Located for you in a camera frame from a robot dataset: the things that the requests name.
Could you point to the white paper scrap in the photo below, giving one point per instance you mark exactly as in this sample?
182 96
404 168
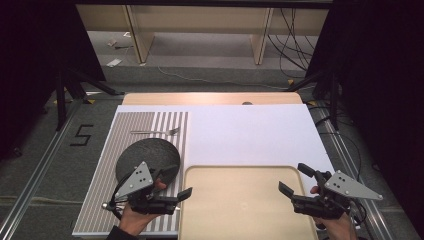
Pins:
114 62
112 42

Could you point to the beige plastic tray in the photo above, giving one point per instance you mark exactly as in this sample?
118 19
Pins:
240 203

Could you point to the person's right hand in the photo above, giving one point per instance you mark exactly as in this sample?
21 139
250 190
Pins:
336 228

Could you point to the person's left hand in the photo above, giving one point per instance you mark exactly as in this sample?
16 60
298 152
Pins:
133 221

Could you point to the black tripod stand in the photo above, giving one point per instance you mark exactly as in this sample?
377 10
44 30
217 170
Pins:
334 100
61 100

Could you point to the small dark round object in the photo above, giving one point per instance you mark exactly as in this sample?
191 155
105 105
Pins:
247 103

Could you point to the white table sheet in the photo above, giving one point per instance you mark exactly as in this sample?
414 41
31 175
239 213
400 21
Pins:
253 136

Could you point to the aluminium floor rail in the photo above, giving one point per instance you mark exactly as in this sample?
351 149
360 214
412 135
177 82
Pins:
36 173
346 153

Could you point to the silver fork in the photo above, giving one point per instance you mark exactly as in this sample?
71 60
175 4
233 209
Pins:
156 132

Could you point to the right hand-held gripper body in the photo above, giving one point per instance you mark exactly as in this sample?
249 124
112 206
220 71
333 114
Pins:
346 186

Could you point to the light wooden bench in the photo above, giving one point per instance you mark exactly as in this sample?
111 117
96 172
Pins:
200 20

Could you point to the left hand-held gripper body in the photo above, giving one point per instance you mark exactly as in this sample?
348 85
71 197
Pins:
136 181

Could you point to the round black plate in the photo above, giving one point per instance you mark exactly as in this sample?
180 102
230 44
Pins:
146 155

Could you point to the grey striped placemat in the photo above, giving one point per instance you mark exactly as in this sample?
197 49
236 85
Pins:
100 186

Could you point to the black tape floor mark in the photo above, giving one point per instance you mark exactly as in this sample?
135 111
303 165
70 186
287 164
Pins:
81 135

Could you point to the black curtain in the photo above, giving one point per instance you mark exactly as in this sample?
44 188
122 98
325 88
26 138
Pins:
36 60
383 83

